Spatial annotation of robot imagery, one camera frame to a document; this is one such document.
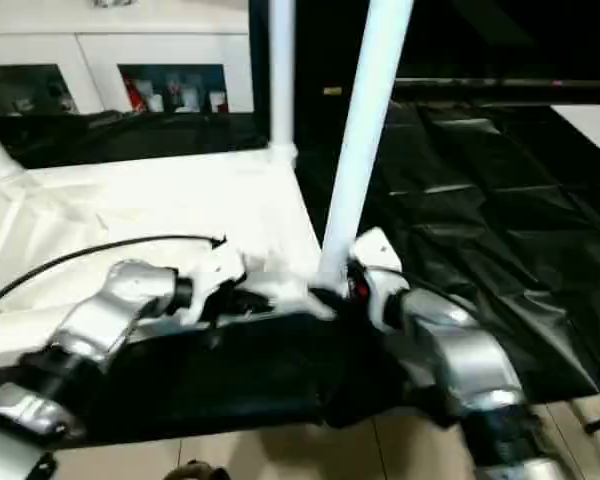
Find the white plastic table top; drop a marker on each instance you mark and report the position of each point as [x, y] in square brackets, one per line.
[130, 210]

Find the black work mat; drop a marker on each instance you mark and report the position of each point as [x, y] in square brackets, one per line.
[480, 225]

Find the dark brown rounded object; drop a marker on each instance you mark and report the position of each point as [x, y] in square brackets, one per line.
[195, 472]

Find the small tan label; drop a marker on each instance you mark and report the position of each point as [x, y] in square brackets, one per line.
[332, 91]

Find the large black case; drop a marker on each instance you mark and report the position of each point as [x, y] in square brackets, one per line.
[320, 50]

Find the long grey metal bar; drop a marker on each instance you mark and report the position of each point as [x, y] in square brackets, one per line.
[505, 81]

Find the white glass-door cabinet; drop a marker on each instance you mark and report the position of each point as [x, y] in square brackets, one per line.
[130, 45]

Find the white flat box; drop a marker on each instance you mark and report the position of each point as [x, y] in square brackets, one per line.
[595, 130]

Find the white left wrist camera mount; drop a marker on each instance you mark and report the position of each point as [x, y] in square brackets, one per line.
[215, 270]

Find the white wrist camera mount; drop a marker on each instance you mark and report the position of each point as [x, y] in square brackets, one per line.
[380, 250]
[215, 270]

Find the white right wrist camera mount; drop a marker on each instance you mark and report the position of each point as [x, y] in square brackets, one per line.
[380, 250]

